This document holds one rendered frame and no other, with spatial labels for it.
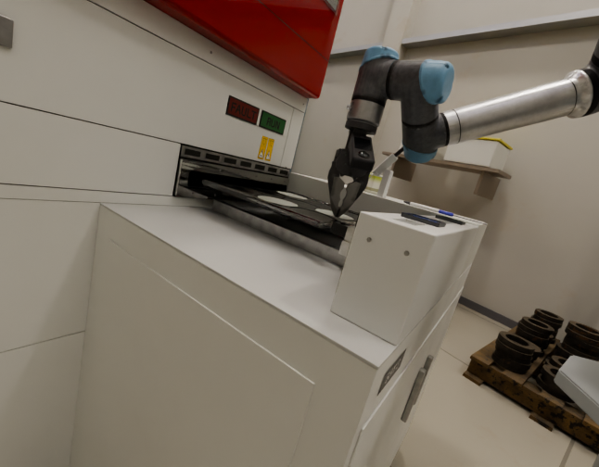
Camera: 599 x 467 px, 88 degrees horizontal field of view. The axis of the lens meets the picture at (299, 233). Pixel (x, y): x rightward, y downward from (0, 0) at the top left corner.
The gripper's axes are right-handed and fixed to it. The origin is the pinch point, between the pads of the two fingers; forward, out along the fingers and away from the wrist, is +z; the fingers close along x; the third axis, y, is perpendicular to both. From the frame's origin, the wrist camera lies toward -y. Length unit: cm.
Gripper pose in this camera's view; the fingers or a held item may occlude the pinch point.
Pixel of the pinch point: (337, 211)
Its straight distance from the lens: 72.3
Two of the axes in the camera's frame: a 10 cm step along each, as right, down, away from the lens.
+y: 0.1, -2.1, 9.8
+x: -9.7, -2.5, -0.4
